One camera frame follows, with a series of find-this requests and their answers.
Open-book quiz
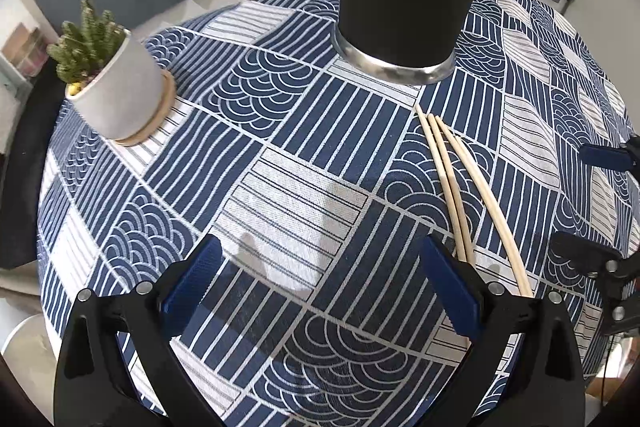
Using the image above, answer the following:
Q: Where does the white chair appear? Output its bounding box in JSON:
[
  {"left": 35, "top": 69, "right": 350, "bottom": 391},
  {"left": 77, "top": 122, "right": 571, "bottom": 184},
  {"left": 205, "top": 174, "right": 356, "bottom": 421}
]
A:
[{"left": 2, "top": 313, "right": 58, "bottom": 413}]

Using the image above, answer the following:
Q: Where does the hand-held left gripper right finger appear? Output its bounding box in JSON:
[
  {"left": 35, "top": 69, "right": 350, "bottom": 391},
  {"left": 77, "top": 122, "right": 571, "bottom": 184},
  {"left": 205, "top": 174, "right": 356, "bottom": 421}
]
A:
[{"left": 415, "top": 234, "right": 586, "bottom": 427}]

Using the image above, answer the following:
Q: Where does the cactus in white pot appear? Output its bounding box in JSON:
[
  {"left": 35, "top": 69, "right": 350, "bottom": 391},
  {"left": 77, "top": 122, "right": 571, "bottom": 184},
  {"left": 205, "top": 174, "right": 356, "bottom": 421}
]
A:
[{"left": 47, "top": 0, "right": 166, "bottom": 140}]

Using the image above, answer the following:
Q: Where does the wooden coaster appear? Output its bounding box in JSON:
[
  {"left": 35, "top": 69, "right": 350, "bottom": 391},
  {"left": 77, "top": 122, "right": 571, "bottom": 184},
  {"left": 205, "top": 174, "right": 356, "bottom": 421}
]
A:
[{"left": 112, "top": 69, "right": 177, "bottom": 146}]

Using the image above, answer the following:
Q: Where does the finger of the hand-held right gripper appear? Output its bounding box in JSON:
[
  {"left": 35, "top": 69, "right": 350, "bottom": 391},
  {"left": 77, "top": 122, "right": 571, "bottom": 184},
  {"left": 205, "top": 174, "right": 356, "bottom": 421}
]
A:
[
  {"left": 580, "top": 143, "right": 640, "bottom": 168},
  {"left": 549, "top": 231, "right": 640, "bottom": 338}
]

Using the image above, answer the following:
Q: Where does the blue white patterned tablecloth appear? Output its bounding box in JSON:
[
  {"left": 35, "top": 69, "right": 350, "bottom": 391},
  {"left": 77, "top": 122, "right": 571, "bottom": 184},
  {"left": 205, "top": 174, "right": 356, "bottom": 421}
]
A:
[{"left": 36, "top": 0, "right": 633, "bottom": 427}]

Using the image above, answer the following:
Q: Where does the pink jar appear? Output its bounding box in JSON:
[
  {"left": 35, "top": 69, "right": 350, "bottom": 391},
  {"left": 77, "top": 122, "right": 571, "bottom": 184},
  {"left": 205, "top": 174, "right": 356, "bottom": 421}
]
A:
[{"left": 2, "top": 22, "right": 51, "bottom": 78}]

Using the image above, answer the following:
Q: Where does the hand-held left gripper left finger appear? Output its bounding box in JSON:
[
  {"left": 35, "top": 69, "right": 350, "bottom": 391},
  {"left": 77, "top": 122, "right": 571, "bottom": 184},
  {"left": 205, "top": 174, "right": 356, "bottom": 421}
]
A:
[{"left": 54, "top": 234, "right": 226, "bottom": 427}]

